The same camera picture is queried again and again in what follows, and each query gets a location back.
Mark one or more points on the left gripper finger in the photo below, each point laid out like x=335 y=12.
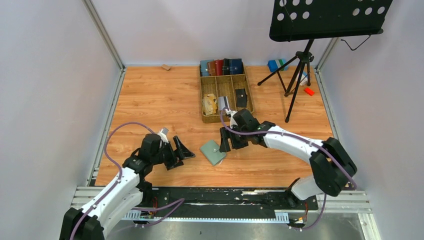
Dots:
x=181 y=151
x=169 y=157

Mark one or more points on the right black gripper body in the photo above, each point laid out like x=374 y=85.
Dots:
x=233 y=138

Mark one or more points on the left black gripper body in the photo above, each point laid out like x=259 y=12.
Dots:
x=171 y=156

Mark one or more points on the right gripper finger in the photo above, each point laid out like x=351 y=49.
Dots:
x=238 y=141
x=224 y=140

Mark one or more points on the green card holder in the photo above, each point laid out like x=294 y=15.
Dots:
x=211 y=150

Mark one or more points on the grey credit card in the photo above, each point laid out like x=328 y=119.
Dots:
x=223 y=103

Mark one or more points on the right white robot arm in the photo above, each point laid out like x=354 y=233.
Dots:
x=332 y=167

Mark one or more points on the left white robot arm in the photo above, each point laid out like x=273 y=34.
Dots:
x=128 y=189

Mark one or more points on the black card in tray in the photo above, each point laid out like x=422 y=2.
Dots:
x=241 y=97

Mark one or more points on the gold cards pile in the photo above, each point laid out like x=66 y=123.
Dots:
x=209 y=104

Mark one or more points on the wicker tray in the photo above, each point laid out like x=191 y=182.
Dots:
x=226 y=86

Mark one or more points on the dark blue wallet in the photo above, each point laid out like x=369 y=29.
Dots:
x=236 y=66

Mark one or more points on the light blue wallet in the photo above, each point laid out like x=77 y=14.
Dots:
x=204 y=68

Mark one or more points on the black wallet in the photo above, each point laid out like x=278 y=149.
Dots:
x=226 y=67

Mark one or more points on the brown wallet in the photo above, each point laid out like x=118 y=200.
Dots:
x=211 y=68

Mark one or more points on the blue green white block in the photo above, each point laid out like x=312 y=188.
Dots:
x=273 y=65

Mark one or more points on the red wallet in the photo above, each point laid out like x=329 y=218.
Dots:
x=219 y=67

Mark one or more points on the red small block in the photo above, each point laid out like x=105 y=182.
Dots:
x=309 y=91

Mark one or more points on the white blue small object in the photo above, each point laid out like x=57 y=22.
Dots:
x=304 y=79

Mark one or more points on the small cardboard piece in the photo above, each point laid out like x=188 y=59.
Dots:
x=166 y=67

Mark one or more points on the black music stand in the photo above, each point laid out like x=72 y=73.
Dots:
x=296 y=20

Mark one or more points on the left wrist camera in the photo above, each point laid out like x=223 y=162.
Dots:
x=163 y=134

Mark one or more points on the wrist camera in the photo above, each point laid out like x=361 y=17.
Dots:
x=163 y=134
x=230 y=114

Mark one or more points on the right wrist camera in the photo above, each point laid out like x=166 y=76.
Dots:
x=230 y=114

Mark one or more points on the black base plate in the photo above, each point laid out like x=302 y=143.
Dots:
x=224 y=202

